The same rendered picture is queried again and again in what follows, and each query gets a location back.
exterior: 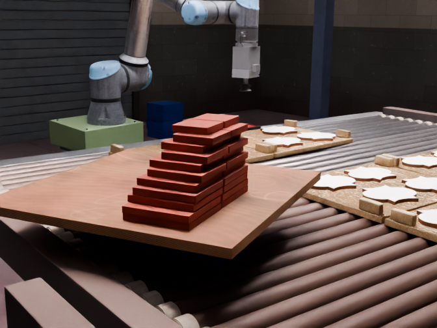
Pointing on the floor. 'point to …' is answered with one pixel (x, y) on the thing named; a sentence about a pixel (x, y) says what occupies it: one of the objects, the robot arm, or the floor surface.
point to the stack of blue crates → (163, 118)
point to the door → (68, 30)
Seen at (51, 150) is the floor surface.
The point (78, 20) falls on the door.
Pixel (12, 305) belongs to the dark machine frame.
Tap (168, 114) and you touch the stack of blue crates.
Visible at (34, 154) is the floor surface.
